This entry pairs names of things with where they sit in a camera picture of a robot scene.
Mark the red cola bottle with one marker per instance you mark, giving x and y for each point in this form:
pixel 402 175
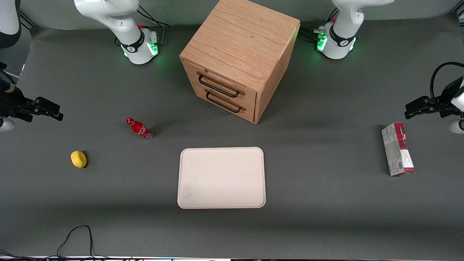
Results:
pixel 139 128

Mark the beige rectangular tray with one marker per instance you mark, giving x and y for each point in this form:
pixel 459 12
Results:
pixel 221 181

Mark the yellow lemon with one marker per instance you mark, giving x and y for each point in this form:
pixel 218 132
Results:
pixel 78 159

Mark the grey and red carton box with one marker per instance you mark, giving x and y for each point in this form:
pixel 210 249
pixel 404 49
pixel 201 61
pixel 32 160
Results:
pixel 397 152

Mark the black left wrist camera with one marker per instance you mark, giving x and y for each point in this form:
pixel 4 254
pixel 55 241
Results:
pixel 451 88

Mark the black aluminium frame rail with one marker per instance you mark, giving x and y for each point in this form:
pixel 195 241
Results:
pixel 28 22

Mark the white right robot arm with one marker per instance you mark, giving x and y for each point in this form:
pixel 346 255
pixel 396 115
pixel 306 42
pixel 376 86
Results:
pixel 134 40

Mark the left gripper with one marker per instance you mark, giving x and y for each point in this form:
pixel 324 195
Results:
pixel 445 96

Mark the oak wooden drawer cabinet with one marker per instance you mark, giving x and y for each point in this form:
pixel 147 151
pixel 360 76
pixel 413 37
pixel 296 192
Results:
pixel 243 40

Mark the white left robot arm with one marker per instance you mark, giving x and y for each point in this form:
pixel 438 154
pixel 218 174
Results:
pixel 340 40

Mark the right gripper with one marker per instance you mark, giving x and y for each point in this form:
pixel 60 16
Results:
pixel 11 102

